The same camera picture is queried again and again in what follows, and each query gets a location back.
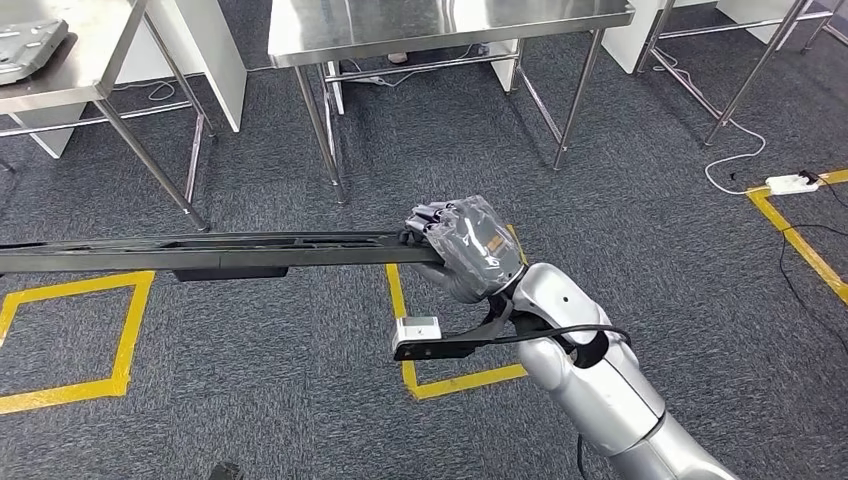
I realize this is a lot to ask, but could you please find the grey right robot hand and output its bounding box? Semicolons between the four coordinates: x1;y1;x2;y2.
399;194;526;305

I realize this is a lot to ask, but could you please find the long black plastic part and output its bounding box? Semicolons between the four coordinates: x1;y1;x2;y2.
0;230;444;283

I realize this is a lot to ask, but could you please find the stainless steel workbench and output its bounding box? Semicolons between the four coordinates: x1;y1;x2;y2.
268;0;636;205

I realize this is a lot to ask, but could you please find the grey metal tray part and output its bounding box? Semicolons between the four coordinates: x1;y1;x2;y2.
0;18;70;87

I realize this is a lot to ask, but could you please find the white partition panel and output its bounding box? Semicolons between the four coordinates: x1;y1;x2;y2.
715;0;819;28
602;0;664;74
115;0;248;134

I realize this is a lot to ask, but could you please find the white power strip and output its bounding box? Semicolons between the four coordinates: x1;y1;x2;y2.
765;173;821;197

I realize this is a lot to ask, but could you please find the stainless steel table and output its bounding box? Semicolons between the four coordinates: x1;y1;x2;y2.
632;0;848;147
0;0;217;233

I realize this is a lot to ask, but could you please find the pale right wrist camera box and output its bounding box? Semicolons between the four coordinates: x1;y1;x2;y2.
392;316;442;342

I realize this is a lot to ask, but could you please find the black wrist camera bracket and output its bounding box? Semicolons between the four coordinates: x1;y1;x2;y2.
392;294;518;362

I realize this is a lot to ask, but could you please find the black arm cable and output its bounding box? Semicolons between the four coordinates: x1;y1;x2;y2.
490;323;632;480

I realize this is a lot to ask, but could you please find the white power cable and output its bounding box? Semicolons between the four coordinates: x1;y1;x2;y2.
652;49;773;197

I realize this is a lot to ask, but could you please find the thin black floor cable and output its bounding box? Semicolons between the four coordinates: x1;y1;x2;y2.
778;170;848;336

